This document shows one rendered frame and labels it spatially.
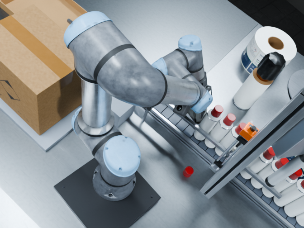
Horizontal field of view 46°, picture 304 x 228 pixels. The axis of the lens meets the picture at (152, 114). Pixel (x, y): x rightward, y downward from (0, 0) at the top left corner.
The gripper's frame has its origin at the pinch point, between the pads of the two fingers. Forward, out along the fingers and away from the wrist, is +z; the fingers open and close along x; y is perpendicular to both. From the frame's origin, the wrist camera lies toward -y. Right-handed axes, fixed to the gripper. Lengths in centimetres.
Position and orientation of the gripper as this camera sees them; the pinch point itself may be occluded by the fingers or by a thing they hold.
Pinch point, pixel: (196, 122)
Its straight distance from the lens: 139.3
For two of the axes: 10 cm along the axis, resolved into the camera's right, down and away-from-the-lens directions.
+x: -7.6, -3.0, 5.8
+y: 6.2, -5.8, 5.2
